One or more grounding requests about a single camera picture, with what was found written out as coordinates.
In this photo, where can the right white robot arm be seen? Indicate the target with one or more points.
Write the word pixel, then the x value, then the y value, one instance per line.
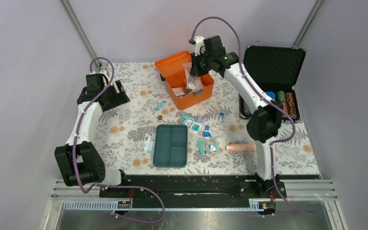
pixel 265 121

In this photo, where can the teal plaster packet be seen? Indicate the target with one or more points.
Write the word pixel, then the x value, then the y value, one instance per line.
pixel 201 147

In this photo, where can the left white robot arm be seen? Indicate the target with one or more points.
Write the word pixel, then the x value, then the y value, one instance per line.
pixel 78 160

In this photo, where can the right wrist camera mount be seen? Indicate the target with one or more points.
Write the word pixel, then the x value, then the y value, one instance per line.
pixel 198 42

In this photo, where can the white blue medicine box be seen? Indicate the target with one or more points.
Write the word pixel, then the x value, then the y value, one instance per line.
pixel 178 92

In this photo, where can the black foam-lined case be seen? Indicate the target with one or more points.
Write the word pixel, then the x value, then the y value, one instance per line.
pixel 276 69

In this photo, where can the blue white wipe packet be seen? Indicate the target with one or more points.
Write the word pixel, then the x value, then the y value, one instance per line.
pixel 207 132

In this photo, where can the clear bag with small items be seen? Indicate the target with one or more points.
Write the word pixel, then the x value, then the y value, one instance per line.
pixel 210 147

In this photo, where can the teal divided tray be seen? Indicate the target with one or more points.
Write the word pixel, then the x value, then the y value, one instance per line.
pixel 170 149

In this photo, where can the slotted cable duct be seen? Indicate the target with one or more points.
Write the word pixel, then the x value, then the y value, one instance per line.
pixel 125 205

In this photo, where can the white teal dressing packet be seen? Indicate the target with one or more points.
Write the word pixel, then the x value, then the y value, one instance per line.
pixel 148 143

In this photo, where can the medical gauze packet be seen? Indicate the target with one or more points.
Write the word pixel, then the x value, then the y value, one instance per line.
pixel 192 125

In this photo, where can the small teal sachet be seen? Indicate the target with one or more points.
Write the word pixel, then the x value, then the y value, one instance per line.
pixel 160 105

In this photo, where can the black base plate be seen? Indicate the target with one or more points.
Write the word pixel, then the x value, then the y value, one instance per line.
pixel 193 190

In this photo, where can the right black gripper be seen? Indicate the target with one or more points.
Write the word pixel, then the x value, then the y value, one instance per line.
pixel 195 70

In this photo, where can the floral tablecloth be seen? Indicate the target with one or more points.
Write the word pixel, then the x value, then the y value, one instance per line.
pixel 120 133

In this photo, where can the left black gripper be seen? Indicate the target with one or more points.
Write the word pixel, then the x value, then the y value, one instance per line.
pixel 120 97

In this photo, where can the clear tape roll packet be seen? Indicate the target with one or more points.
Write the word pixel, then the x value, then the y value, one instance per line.
pixel 201 119

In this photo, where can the teal bandage sachet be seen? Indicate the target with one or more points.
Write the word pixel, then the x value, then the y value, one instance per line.
pixel 184 116

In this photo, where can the orange plastic medicine box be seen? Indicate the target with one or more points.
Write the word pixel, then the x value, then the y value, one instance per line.
pixel 172 70

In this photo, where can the striped plaster strip packet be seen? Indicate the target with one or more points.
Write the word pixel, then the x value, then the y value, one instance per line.
pixel 188 77

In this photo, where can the gloves packet clear bag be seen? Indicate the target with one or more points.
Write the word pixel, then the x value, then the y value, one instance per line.
pixel 197 84

